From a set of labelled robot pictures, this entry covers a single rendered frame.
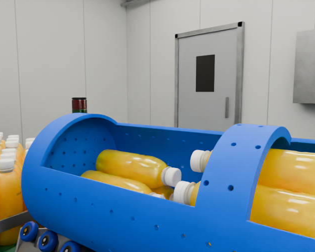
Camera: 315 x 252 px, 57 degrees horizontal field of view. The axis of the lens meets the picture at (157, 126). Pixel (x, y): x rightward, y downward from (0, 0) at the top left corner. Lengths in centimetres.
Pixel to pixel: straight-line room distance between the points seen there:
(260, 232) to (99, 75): 540
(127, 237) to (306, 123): 357
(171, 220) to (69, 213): 22
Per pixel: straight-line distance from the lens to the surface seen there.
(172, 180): 60
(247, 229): 36
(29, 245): 78
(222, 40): 445
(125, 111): 601
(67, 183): 54
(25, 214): 84
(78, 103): 125
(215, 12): 467
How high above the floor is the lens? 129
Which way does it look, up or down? 7 degrees down
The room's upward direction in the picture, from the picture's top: straight up
